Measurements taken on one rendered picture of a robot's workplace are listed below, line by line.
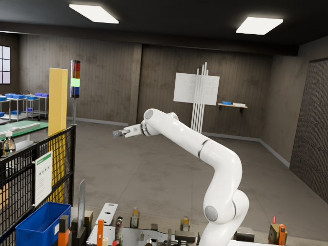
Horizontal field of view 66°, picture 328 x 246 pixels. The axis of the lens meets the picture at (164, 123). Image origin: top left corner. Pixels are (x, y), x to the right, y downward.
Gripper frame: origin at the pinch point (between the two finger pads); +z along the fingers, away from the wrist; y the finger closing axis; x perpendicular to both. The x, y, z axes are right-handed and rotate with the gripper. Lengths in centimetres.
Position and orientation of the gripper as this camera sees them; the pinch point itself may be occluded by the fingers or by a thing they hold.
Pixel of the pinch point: (120, 133)
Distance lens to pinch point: 130.7
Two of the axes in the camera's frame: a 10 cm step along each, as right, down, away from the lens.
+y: 4.7, -0.3, 8.8
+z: -8.6, 2.0, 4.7
